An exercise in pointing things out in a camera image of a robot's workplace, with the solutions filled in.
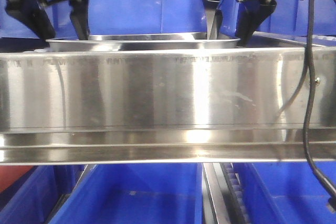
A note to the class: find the silver metal tray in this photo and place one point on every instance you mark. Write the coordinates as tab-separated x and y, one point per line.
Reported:
138	42

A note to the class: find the blue bin upper right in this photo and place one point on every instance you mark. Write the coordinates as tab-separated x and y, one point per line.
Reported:
291	18

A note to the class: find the blue bin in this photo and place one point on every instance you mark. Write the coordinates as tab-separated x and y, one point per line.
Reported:
119	17
136	193
291	18
283	192
33	197

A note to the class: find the blue bin upper centre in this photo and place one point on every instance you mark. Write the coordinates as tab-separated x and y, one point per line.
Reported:
119	17

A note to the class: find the blue bin lower right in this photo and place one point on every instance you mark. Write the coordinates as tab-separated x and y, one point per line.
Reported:
283	192

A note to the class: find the roller track divider lower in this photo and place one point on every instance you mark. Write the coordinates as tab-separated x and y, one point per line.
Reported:
222	195

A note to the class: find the blue bin lower left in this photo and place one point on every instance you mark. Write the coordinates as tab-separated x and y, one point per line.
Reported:
33	197

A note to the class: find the blue bin lower centre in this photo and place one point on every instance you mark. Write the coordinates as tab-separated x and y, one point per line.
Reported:
136	193

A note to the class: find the stainless steel shelf front rail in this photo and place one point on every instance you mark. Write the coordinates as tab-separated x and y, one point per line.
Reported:
206	105

